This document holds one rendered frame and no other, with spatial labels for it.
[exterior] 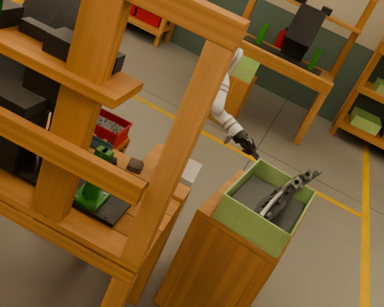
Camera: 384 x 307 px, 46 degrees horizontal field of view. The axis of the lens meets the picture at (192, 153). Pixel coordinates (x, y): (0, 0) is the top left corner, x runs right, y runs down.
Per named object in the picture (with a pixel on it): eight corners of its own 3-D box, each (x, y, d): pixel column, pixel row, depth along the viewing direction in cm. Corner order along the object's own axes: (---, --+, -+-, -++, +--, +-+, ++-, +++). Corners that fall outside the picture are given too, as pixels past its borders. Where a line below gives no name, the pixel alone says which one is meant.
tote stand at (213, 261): (198, 250, 344) (240, 168, 306) (256, 289, 330) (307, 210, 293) (152, 300, 286) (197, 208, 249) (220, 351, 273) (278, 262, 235)
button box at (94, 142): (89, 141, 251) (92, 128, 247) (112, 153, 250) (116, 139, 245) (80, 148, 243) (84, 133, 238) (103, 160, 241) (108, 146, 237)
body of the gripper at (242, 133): (245, 125, 218) (257, 140, 216) (240, 133, 226) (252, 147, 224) (233, 133, 216) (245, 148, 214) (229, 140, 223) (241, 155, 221)
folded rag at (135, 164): (130, 160, 244) (131, 156, 243) (144, 165, 245) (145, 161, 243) (125, 169, 235) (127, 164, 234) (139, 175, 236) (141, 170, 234)
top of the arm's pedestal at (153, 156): (155, 147, 284) (157, 142, 282) (200, 168, 283) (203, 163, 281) (137, 169, 256) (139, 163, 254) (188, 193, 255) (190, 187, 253)
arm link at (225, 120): (225, 133, 226) (226, 128, 218) (206, 111, 230) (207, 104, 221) (236, 125, 228) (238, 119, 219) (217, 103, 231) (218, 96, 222)
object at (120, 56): (86, 54, 171) (91, 37, 168) (120, 70, 169) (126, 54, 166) (77, 58, 165) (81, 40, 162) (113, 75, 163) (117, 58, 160)
